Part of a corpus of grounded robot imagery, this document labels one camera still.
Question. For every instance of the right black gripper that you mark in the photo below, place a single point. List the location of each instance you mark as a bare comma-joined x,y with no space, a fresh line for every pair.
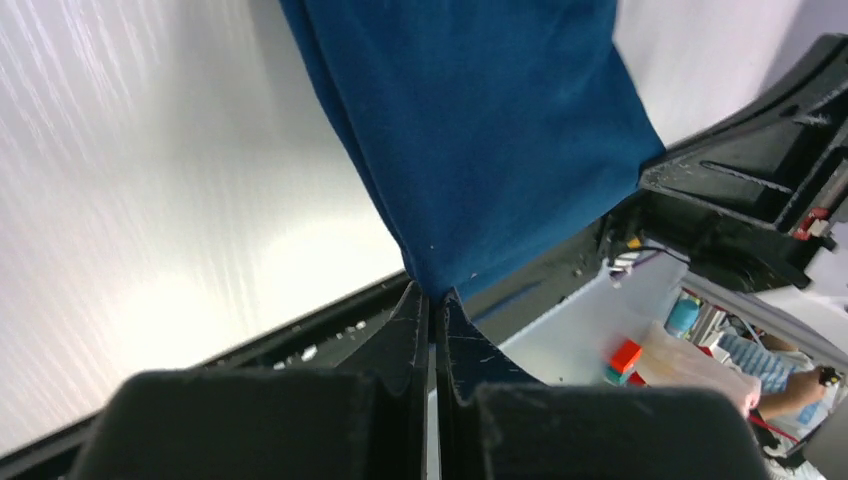
748,202

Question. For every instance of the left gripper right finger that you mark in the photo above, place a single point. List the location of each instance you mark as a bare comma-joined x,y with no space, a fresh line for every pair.
496,421

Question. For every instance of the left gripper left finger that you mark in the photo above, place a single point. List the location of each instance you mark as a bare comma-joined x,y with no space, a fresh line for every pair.
363,419

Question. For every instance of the navy blue printed t-shirt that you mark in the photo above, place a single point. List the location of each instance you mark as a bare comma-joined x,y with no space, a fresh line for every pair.
485,132

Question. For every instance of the teal bottle off table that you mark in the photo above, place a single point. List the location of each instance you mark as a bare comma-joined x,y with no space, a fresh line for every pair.
682,317

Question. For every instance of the orange block off table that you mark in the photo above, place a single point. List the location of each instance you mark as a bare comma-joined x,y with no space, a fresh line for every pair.
621,364

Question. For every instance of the white slotted cable duct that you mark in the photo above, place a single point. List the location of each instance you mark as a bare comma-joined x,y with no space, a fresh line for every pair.
570,343

